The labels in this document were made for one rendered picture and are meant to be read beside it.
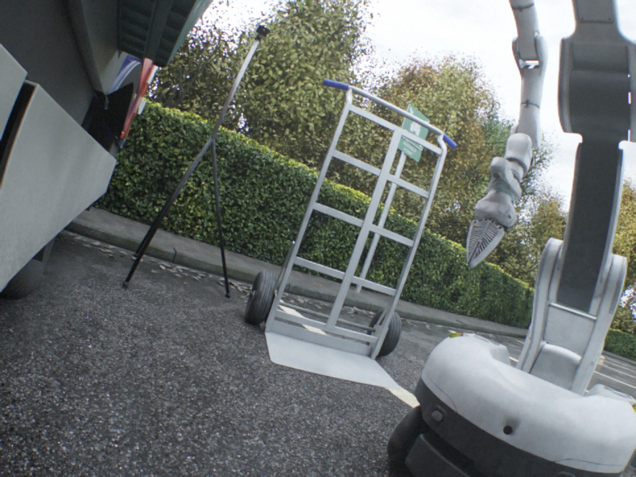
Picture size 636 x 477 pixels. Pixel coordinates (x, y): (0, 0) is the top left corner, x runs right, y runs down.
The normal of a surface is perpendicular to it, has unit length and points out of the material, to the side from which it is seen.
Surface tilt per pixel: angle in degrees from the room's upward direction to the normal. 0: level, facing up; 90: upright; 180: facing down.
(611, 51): 122
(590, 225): 110
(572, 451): 89
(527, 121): 95
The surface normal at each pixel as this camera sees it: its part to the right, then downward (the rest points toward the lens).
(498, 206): -0.54, -0.55
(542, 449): -0.57, -0.18
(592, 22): -0.77, 0.32
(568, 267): -0.78, 0.07
